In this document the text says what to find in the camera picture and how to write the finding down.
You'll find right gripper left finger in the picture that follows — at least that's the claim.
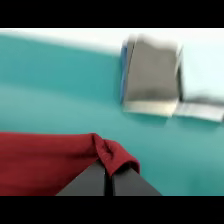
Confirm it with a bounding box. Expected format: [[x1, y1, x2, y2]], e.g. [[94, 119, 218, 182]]
[[56, 160, 106, 197]]

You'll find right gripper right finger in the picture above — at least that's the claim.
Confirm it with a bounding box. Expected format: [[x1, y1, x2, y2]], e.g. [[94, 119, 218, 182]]
[[111, 165, 163, 197]]

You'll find red garment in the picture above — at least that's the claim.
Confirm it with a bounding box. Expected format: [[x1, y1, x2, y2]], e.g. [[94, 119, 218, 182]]
[[0, 131, 141, 197]]

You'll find silver frame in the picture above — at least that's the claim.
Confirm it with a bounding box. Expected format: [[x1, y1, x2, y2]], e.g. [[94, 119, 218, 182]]
[[119, 33, 224, 124]]

